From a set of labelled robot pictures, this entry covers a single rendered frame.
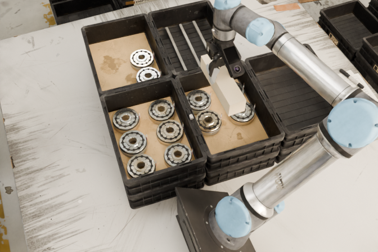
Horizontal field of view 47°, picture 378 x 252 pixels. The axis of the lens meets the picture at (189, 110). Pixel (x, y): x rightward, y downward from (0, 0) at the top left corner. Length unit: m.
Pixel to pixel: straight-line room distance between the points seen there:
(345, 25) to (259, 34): 1.92
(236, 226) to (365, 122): 0.44
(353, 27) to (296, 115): 1.42
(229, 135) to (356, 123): 0.70
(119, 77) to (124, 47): 0.18
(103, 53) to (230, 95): 0.74
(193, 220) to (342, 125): 0.58
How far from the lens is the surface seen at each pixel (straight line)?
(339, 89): 1.26
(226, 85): 1.47
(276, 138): 1.58
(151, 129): 1.69
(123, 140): 1.63
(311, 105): 1.83
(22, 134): 1.95
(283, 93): 1.84
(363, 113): 1.09
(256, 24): 1.22
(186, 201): 1.43
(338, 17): 3.15
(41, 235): 1.71
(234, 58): 1.37
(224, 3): 1.25
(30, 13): 3.59
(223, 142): 1.66
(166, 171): 1.48
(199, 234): 1.39
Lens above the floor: 2.23
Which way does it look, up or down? 54 degrees down
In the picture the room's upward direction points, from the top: 1 degrees clockwise
